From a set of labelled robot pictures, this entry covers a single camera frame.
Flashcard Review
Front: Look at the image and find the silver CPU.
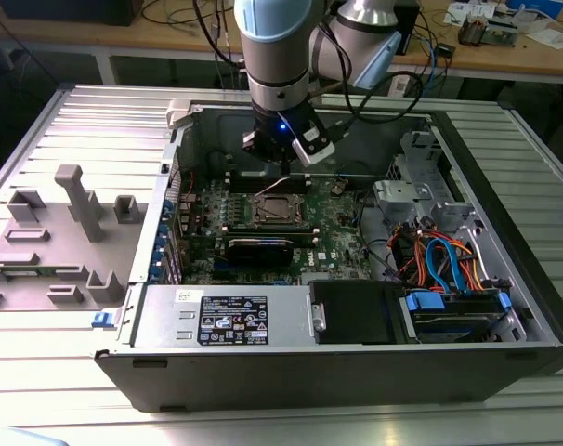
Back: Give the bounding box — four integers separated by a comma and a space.
265, 200, 295, 219

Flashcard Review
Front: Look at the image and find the metal socket cover frame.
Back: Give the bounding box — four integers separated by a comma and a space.
255, 193, 307, 225

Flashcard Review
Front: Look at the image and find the black RAM slot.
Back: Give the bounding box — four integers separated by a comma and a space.
228, 179, 310, 194
216, 230, 321, 243
228, 169, 310, 183

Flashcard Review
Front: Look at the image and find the CPU socket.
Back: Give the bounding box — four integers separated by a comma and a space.
248, 190, 310, 227

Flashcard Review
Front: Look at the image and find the black drive bay cover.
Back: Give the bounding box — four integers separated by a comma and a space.
308, 280, 406, 346

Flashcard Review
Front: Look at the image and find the green motherboard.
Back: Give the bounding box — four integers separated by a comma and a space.
177, 172, 374, 287

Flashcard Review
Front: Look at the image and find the black graphics card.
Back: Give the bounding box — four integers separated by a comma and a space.
224, 235, 295, 268

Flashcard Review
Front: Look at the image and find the silver metal drive cage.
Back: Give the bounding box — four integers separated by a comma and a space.
373, 178, 434, 224

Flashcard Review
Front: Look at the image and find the black upright box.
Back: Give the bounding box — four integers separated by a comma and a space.
395, 0, 422, 57

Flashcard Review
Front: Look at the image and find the silver power supply with label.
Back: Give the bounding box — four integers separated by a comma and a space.
129, 283, 321, 348

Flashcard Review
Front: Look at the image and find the black open PC case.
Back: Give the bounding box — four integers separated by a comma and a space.
94, 95, 563, 413

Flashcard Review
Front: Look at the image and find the hard disk in blue carrier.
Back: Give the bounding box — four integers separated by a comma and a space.
399, 287, 513, 344

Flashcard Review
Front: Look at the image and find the brown heat sink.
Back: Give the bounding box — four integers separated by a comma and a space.
457, 13, 487, 46

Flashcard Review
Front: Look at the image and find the white printed card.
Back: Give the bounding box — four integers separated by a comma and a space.
446, 0, 496, 24

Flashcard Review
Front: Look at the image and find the wooden desk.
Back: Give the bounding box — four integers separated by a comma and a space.
0, 0, 563, 87

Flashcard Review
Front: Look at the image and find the large black box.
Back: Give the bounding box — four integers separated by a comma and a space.
0, 0, 137, 27

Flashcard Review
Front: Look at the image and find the grey parts rack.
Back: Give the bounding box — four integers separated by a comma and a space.
0, 164, 151, 313

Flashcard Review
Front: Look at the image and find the grey metal device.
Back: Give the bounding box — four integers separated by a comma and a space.
483, 16, 519, 46

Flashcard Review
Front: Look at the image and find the white paper sheet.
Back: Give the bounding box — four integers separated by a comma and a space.
525, 27, 563, 50

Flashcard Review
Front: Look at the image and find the blue box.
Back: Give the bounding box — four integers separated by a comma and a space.
506, 0, 563, 18

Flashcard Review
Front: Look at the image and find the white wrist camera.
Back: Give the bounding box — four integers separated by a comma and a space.
290, 119, 336, 166

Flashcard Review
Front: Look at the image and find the silver metal bracket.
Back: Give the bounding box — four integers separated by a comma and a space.
310, 301, 328, 334

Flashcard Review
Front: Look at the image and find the black camera cable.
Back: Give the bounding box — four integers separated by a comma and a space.
334, 70, 431, 140

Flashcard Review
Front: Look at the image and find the orange power wire bundle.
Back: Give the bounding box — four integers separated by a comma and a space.
387, 226, 492, 293

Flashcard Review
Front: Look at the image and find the blue flat wire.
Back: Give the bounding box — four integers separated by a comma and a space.
424, 236, 473, 295

